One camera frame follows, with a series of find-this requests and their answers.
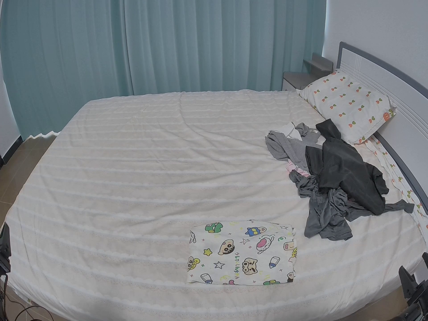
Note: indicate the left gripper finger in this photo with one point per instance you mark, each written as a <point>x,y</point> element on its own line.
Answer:
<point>5,246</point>

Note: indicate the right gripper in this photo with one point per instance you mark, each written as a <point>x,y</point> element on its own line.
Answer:
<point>418,296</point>

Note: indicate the white printed pyjama top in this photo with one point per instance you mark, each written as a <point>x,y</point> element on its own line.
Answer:
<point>240,252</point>

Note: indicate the pile of clothes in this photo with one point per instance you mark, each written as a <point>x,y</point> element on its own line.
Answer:
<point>337,172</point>

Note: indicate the bed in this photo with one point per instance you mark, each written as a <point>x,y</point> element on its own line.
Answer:
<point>150,179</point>

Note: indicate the white printed pillow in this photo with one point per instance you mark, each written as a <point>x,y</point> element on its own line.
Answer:
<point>347,105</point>

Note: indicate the grey bedside table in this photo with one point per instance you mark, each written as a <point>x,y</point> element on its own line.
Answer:
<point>296,79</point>

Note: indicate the blue-green curtain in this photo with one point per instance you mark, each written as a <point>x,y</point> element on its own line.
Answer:
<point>133,38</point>

